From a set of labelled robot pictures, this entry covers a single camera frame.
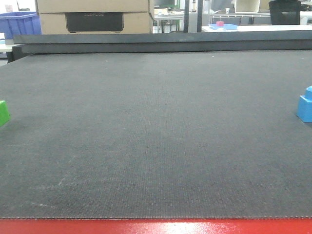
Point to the blue toy block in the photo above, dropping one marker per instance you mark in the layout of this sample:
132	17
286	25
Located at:
304	109

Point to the green toy block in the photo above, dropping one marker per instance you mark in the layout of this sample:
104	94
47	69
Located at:
4	113

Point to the black conveyor belt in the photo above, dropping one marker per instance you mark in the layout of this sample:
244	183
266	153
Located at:
150	135

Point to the pink block in tray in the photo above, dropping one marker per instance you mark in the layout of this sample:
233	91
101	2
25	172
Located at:
219	23

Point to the red conveyor front edge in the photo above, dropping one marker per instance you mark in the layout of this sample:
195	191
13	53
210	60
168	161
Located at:
149	226

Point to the small blue tray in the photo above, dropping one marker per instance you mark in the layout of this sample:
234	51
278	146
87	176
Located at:
224	27

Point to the black vertical pole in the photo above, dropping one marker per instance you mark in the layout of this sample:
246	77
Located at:
199	15

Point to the large cardboard box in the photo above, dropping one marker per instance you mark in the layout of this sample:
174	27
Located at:
95	16

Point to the black office chair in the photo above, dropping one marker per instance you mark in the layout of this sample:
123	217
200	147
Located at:
285	12

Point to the blue crate in background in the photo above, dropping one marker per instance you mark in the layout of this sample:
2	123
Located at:
19	23

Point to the white background table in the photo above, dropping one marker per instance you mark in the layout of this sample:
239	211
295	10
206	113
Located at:
264	28

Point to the dark conveyor rear rail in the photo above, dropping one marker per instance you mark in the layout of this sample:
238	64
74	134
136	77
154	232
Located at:
96	47

